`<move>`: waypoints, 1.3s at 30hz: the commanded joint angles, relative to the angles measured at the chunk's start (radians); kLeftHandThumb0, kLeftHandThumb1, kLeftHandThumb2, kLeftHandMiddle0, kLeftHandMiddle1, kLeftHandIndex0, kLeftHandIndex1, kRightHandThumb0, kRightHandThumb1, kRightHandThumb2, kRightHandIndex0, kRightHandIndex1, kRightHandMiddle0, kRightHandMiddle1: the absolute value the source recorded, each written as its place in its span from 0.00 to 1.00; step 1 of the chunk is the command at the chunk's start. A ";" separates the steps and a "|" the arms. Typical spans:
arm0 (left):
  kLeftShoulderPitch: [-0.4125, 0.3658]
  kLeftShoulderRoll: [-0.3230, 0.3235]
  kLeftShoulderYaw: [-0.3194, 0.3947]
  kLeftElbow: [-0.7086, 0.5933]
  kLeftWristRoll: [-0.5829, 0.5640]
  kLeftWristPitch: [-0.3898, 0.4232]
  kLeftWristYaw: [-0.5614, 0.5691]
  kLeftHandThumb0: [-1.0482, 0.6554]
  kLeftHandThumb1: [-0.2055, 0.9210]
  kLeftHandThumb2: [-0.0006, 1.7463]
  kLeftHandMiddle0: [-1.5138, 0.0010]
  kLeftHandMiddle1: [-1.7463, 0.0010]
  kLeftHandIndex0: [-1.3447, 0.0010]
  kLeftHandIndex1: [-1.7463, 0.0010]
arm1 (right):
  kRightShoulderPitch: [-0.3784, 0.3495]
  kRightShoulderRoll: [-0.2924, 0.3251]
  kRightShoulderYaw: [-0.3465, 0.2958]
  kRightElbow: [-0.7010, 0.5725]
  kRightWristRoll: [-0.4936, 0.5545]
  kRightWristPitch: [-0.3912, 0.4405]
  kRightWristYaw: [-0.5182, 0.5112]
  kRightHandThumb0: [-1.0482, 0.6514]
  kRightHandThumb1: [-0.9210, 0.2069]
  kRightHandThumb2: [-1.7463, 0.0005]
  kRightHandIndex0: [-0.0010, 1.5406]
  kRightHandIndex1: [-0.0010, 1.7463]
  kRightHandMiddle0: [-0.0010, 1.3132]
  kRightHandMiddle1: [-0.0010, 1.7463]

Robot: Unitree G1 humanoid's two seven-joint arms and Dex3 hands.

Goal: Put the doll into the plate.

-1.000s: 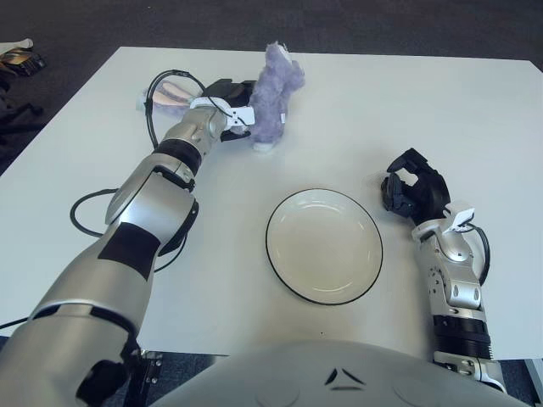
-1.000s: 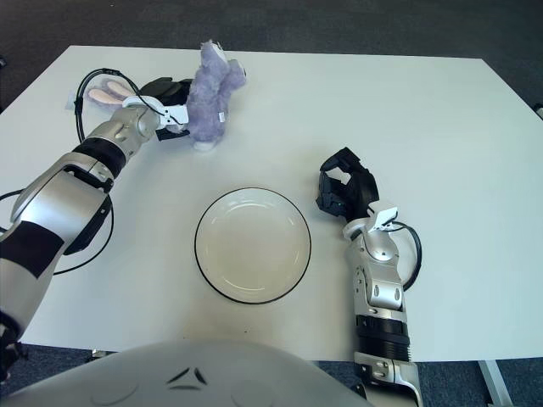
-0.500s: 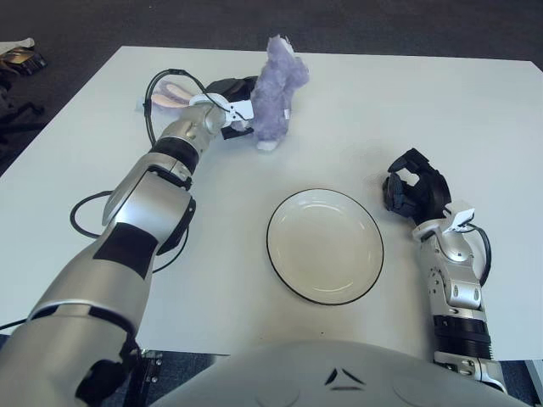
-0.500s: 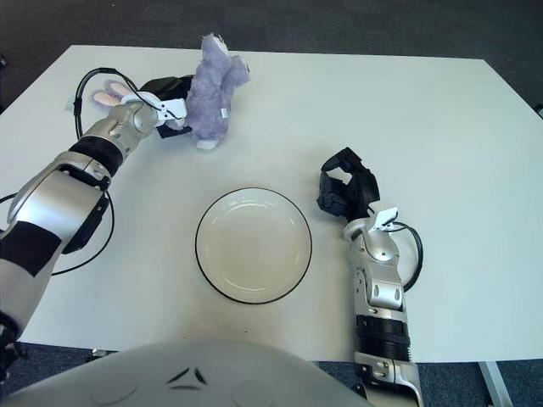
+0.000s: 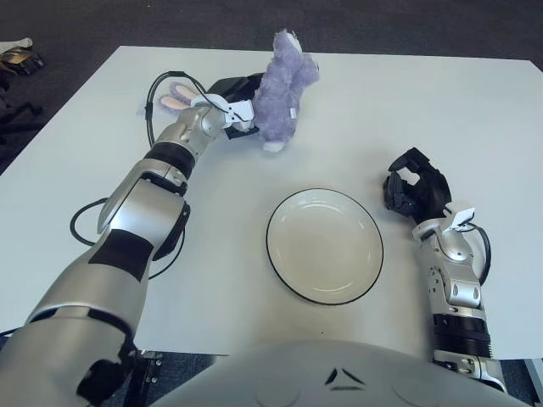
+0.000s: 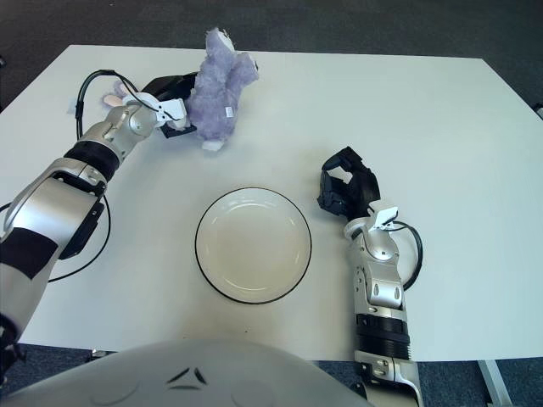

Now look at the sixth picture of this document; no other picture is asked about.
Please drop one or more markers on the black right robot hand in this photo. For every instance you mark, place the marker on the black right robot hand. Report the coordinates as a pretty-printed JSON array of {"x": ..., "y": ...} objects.
[{"x": 365, "y": 182}]

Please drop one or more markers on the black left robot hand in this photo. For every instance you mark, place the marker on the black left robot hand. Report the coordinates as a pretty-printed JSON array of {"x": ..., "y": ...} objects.
[{"x": 169, "y": 85}]

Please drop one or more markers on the purple plush bunny doll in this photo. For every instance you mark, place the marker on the purple plush bunny doll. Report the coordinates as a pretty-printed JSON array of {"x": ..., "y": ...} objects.
[{"x": 216, "y": 110}]

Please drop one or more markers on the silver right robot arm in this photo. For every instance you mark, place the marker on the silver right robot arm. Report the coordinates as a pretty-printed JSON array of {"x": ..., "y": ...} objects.
[{"x": 382, "y": 280}]

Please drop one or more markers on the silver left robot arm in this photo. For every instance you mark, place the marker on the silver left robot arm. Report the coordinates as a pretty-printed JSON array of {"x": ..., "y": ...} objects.
[{"x": 42, "y": 212}]

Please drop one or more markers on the white plate with black rim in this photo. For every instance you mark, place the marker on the white plate with black rim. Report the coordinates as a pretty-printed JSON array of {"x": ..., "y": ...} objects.
[{"x": 253, "y": 246}]

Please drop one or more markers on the white object at table side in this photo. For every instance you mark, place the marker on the white object at table side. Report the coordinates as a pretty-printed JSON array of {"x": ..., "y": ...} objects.
[{"x": 539, "y": 113}]

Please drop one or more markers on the white table leg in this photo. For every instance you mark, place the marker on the white table leg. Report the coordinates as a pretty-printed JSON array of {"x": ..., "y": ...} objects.
[{"x": 492, "y": 383}]

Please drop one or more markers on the grey robot torso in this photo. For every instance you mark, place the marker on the grey robot torso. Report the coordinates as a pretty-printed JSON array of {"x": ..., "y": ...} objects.
[{"x": 191, "y": 381}]

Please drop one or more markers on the metal table frame bracket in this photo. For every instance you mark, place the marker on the metal table frame bracket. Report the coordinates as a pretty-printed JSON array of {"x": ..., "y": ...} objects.
[{"x": 98, "y": 352}]

